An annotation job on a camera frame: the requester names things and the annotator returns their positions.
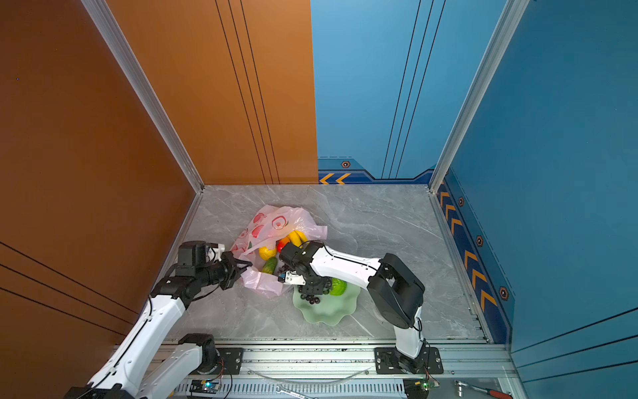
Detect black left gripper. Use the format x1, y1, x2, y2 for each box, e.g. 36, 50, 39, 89
197, 251, 253, 289

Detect yellow banana bunch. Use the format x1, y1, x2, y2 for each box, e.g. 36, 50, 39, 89
287, 230, 308, 247

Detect small red orange mango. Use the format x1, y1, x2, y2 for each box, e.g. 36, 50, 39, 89
277, 237, 290, 253

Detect yellow lemon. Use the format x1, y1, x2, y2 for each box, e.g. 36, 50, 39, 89
259, 246, 277, 261

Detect dark purple grape bunch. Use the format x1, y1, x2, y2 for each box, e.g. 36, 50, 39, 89
297, 278, 332, 304

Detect pink printed plastic bag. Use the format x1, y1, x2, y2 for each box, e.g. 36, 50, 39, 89
231, 205, 328, 299

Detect green lime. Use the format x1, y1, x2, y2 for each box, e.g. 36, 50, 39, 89
329, 278, 348, 297

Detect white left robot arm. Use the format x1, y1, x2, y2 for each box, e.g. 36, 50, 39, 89
65, 259, 251, 398

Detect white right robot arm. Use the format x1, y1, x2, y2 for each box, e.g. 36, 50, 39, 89
278, 240, 427, 374

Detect light green fruit plate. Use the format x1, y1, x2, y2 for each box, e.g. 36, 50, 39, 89
292, 283, 362, 326

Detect green circuit board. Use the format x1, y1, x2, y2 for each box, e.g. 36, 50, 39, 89
188, 379, 221, 397

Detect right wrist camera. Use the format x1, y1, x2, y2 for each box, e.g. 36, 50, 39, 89
277, 270, 306, 286

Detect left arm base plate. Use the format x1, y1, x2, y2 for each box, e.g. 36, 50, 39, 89
195, 347, 244, 377

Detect aluminium front rail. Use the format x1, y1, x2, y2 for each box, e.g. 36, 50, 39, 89
99, 338, 519, 399

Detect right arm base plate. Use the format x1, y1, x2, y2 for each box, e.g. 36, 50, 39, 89
374, 347, 445, 375

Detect red handled screwdriver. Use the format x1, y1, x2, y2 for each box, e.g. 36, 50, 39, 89
454, 380, 513, 399

